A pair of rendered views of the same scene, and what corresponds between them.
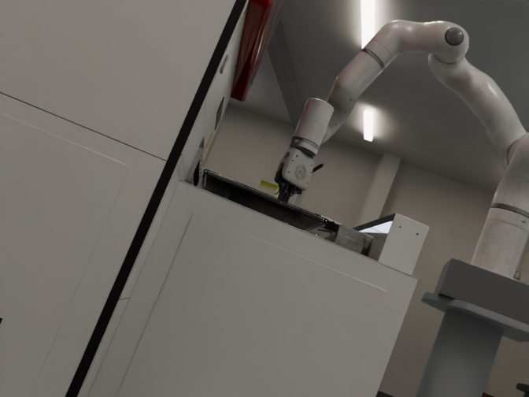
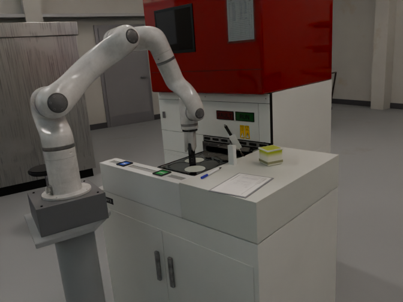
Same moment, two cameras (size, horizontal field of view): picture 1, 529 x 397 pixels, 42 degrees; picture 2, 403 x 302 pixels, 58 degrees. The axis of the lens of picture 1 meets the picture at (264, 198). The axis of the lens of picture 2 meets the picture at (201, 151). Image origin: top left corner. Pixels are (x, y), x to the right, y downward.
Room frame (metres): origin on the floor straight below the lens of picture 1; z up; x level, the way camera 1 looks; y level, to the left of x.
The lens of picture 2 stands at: (3.28, -1.22, 1.42)
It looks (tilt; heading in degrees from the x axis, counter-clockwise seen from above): 15 degrees down; 137
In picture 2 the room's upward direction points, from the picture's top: 4 degrees counter-clockwise
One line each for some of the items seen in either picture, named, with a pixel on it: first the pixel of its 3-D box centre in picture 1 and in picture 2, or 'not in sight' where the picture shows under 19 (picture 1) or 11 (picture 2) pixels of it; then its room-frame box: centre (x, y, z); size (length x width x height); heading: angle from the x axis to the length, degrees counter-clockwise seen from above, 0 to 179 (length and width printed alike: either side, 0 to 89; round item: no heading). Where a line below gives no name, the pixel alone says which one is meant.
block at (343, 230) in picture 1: (350, 234); not in sight; (1.91, -0.26, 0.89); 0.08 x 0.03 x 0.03; 93
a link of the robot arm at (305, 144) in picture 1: (303, 147); (189, 126); (1.98, -0.05, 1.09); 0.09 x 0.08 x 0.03; 129
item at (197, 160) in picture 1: (194, 176); (233, 153); (2.02, 0.22, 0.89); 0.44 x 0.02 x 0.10; 3
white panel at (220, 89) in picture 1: (206, 122); (209, 127); (1.84, 0.22, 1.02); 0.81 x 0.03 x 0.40; 3
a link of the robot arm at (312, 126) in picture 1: (313, 123); (188, 109); (1.98, -0.05, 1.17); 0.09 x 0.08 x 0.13; 165
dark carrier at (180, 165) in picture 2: (259, 203); (210, 163); (2.04, 0.01, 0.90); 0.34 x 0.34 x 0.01; 3
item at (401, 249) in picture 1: (375, 250); (144, 184); (1.99, -0.36, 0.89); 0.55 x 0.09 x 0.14; 3
